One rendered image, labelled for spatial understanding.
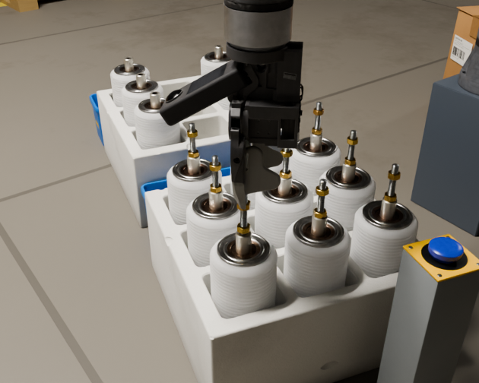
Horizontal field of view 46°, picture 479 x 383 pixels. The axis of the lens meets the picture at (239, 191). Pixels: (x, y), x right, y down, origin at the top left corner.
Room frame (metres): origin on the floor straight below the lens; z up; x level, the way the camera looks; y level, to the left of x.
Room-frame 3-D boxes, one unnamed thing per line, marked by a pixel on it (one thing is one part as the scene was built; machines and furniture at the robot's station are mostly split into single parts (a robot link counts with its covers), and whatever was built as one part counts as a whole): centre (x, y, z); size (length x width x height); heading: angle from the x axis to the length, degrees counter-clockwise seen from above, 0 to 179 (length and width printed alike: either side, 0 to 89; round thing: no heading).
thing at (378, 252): (0.71, -0.23, 0.16); 0.10 x 0.10 x 0.18
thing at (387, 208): (0.71, -0.23, 0.26); 0.02 x 0.02 x 0.03
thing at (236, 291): (0.63, -0.01, 0.16); 0.10 x 0.10 x 0.18
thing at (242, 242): (0.63, -0.01, 0.26); 0.02 x 0.02 x 0.03
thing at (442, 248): (0.54, -0.25, 0.32); 0.04 x 0.04 x 0.02
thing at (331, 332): (0.78, -0.07, 0.09); 0.39 x 0.39 x 0.18; 21
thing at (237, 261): (0.63, -0.01, 0.25); 0.08 x 0.08 x 0.01
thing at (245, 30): (0.63, -0.02, 0.57); 0.08 x 0.08 x 0.05
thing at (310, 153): (0.93, -0.14, 0.25); 0.08 x 0.08 x 0.01
